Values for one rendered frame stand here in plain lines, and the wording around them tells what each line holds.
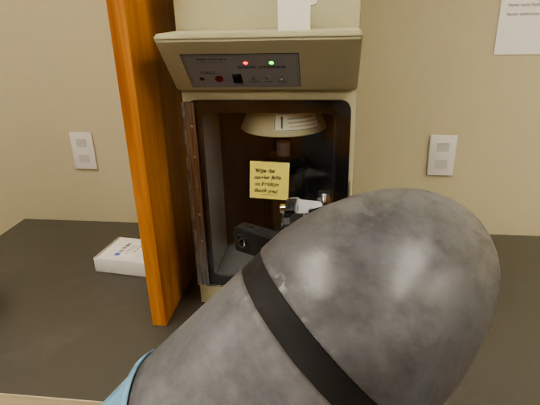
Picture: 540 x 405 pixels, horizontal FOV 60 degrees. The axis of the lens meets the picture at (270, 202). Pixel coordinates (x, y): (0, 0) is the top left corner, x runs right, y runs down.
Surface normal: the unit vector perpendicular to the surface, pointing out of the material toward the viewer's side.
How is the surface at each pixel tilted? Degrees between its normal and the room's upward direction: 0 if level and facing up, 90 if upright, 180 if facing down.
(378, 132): 90
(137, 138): 90
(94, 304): 0
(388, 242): 27
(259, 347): 49
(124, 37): 90
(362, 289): 40
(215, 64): 135
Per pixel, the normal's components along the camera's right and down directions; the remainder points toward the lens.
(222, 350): -0.52, -0.47
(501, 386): -0.02, -0.92
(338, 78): -0.07, 0.92
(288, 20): -0.01, 0.38
